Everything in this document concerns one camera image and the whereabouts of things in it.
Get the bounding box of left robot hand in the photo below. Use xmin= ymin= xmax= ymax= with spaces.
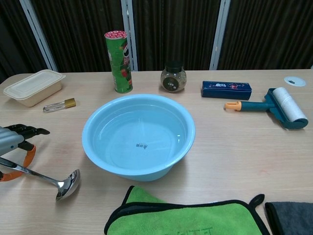
xmin=0 ymin=124 xmax=51 ymax=182

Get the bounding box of stainless steel ladle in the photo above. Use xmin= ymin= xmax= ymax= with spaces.
xmin=0 ymin=157 xmax=81 ymax=202

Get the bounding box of large blue plastic basin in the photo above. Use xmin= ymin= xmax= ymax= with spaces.
xmin=82 ymin=94 xmax=196 ymax=182

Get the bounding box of beige lidded food container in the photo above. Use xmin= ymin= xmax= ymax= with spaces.
xmin=3 ymin=69 xmax=67 ymax=108

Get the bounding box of green chips can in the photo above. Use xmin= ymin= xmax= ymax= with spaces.
xmin=104 ymin=30 xmax=134 ymax=94

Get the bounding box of glass spice jar black lid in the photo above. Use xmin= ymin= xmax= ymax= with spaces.
xmin=160 ymin=61 xmax=188 ymax=94

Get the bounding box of green microfiber cloth black trim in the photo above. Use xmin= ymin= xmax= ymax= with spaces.
xmin=104 ymin=185 xmax=271 ymax=235

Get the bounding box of dark blue rectangular box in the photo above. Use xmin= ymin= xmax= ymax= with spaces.
xmin=201 ymin=80 xmax=253 ymax=101

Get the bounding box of teal lint roller orange tip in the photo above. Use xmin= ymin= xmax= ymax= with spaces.
xmin=224 ymin=87 xmax=309 ymax=130

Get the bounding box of grey microfiber cloth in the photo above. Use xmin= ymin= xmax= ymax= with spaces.
xmin=265 ymin=201 xmax=313 ymax=235

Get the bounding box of grey metal frame post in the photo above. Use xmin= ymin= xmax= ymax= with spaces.
xmin=120 ymin=0 xmax=138 ymax=72
xmin=19 ymin=0 xmax=59 ymax=72
xmin=209 ymin=0 xmax=231 ymax=71

